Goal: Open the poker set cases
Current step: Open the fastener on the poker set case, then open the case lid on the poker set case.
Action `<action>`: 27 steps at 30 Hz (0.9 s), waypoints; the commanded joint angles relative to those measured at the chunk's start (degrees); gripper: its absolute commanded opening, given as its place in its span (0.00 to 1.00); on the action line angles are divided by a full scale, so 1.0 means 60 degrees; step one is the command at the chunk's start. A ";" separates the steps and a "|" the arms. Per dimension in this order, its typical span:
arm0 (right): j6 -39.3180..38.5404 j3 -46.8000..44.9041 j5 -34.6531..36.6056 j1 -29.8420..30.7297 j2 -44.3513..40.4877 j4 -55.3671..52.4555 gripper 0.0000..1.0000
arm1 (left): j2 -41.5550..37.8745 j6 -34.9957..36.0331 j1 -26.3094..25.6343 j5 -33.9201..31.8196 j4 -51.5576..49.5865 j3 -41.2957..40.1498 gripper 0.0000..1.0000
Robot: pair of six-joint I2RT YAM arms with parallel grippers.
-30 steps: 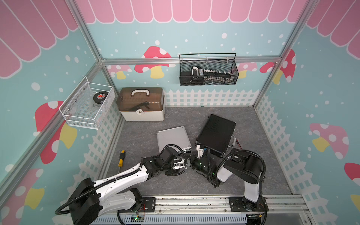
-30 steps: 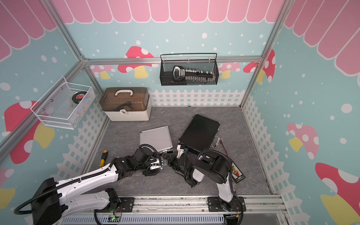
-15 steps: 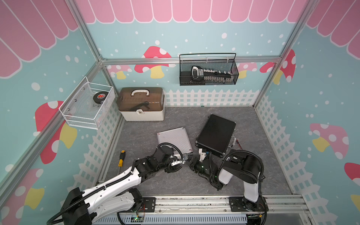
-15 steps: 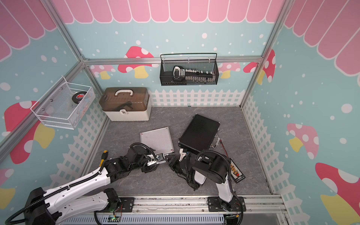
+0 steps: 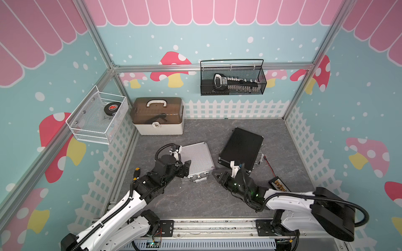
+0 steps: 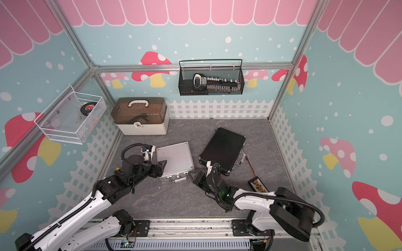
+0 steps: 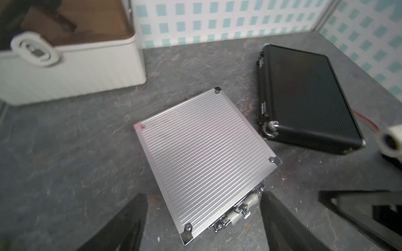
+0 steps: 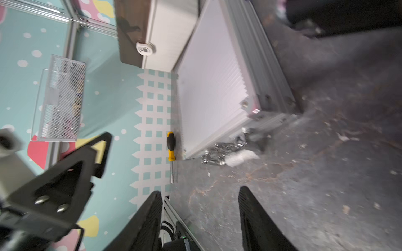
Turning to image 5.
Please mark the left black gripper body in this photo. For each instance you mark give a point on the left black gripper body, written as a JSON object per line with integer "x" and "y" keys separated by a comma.
{"x": 180, "y": 171}

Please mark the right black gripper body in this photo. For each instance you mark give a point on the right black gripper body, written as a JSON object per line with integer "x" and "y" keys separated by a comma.
{"x": 231, "y": 185}

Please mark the silver aluminium poker case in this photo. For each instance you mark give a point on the silver aluminium poker case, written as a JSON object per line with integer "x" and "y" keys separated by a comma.
{"x": 201, "y": 162}

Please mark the black poker case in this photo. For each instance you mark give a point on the black poker case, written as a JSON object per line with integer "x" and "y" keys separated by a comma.
{"x": 242, "y": 147}

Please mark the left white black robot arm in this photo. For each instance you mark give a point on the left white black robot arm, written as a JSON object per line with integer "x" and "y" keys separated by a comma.
{"x": 128, "y": 219}

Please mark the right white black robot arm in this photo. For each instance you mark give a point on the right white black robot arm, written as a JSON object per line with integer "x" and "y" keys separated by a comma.
{"x": 320, "y": 210}

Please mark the socket wrench set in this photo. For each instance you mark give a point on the socket wrench set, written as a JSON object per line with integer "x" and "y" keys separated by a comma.
{"x": 235, "y": 85}

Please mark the yellow black screwdriver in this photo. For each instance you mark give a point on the yellow black screwdriver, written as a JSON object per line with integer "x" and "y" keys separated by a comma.
{"x": 136, "y": 174}

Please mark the black yellow battery charger board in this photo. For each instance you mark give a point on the black yellow battery charger board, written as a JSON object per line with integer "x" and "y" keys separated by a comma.
{"x": 277, "y": 184}

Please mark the white box lock latch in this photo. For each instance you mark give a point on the white box lock latch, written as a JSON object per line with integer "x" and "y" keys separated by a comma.
{"x": 156, "y": 124}

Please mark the white storage box brown lid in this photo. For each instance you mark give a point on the white storage box brown lid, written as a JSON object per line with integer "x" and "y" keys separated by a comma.
{"x": 170, "y": 117}

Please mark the black red tape roll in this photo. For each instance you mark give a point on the black red tape roll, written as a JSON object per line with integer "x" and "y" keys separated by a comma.
{"x": 112, "y": 108}

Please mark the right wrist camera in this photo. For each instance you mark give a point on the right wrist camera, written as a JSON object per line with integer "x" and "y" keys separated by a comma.
{"x": 235, "y": 168}

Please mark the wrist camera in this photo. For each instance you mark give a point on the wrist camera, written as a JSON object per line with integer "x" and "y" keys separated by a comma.
{"x": 176, "y": 151}
{"x": 235, "y": 168}

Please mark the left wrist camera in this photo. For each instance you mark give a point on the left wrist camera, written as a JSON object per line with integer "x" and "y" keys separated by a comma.
{"x": 176, "y": 151}

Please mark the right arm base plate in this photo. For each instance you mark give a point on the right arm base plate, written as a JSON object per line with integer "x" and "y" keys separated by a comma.
{"x": 265, "y": 227}

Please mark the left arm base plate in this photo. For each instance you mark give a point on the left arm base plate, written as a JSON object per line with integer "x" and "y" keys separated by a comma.
{"x": 163, "y": 228}

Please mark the white box carry handle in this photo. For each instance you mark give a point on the white box carry handle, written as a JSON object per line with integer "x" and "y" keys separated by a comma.
{"x": 156, "y": 101}

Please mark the white wire wall basket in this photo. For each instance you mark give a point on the white wire wall basket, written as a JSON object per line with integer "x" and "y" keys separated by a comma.
{"x": 89, "y": 123}

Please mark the black wire wall basket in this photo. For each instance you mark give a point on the black wire wall basket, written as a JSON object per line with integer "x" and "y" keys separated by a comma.
{"x": 250, "y": 69}

